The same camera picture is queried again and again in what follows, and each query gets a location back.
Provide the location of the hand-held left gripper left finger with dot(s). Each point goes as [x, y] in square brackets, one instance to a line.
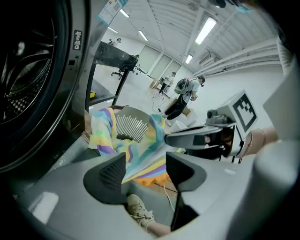
[93, 211]

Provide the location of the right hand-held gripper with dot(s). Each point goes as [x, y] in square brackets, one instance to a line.
[243, 112]

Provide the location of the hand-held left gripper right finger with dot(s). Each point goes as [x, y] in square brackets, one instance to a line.
[215, 194]

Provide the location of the multicoloured tie-dye garment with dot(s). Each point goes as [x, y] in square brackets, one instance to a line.
[145, 154]

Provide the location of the orange garment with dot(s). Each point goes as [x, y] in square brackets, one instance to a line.
[152, 180]

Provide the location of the green laundry basket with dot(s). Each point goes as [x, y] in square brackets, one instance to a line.
[131, 124]

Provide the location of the dark grey washing machine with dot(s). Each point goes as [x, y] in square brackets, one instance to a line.
[35, 93]

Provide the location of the person's right forearm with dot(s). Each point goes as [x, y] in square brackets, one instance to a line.
[269, 138]

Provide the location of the white square appliance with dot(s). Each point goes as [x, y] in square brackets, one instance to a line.
[189, 119]

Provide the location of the person's left shoe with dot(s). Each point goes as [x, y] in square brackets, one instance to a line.
[138, 211]

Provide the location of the person's left lower leg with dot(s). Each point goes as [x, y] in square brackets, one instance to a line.
[159, 230]

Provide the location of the gold bangle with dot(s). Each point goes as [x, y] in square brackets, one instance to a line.
[263, 137]

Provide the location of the long ceiling light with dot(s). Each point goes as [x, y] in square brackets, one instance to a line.
[143, 35]
[112, 29]
[189, 59]
[206, 30]
[124, 13]

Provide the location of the black office chair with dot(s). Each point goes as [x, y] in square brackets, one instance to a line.
[117, 73]

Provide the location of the yellow box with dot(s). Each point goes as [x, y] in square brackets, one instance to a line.
[93, 94]

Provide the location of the black metal table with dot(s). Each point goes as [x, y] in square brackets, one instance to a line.
[114, 56]

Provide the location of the blue face mask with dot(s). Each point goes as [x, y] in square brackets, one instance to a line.
[243, 9]

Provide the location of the white wall air conditioner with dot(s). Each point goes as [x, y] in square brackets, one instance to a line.
[205, 58]

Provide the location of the black head-mounted camera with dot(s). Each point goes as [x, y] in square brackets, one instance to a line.
[218, 2]

